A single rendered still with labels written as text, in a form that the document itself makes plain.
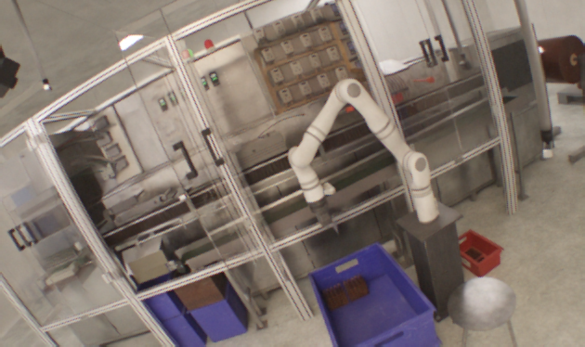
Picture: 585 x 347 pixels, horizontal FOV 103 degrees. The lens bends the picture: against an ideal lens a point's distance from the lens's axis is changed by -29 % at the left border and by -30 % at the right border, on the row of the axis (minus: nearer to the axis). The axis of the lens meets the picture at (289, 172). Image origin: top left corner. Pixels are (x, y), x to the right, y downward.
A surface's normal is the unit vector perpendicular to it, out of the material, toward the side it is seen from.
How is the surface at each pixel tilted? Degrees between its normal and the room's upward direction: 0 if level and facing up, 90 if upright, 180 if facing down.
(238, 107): 90
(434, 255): 90
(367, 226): 90
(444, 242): 90
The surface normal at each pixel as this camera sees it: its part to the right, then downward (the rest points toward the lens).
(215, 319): 0.11, 0.25
